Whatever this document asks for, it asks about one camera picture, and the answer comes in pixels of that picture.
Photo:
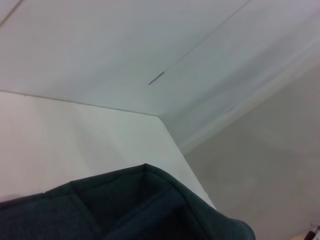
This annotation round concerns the dark teal insulated lunch bag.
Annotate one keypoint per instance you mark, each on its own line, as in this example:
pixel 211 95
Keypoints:
pixel 75 212

